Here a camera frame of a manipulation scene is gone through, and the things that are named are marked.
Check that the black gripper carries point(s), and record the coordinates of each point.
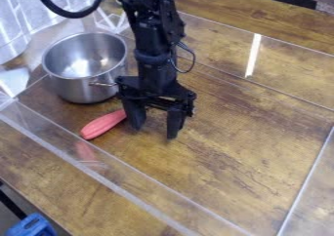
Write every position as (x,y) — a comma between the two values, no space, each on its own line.
(155,88)

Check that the pink handled metal spoon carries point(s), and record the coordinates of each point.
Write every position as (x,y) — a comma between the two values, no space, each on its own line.
(102,124)

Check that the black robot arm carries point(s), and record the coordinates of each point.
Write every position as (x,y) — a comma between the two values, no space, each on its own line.
(158,28)

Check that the stainless steel pot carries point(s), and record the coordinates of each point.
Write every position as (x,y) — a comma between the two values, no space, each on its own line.
(83,64)

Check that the white checkered curtain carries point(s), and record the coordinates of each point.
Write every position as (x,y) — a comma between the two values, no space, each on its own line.
(24,17)

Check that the blue plastic crate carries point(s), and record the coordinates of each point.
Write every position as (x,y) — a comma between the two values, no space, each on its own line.
(34,225)

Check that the clear acrylic barrier wall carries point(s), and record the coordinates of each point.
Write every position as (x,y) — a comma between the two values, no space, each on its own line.
(175,209)

